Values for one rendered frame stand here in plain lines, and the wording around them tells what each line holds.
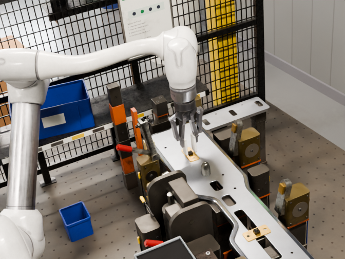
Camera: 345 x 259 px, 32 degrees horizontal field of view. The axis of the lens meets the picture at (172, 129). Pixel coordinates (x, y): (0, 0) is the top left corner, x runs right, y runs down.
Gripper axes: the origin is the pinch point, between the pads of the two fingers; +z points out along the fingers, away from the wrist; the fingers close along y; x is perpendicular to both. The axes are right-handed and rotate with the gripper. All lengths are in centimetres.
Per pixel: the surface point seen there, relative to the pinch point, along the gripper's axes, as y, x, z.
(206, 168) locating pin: 0.3, 14.1, 1.2
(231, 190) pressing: -3.0, 25.3, 4.6
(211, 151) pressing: -7.4, 2.4, 4.6
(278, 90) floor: -137, -155, 105
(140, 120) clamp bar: 16.6, -0.1, -16.9
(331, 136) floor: -135, -89, 105
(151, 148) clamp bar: 14.9, 1.8, -5.4
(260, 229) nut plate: -1.5, 46.0, 4.3
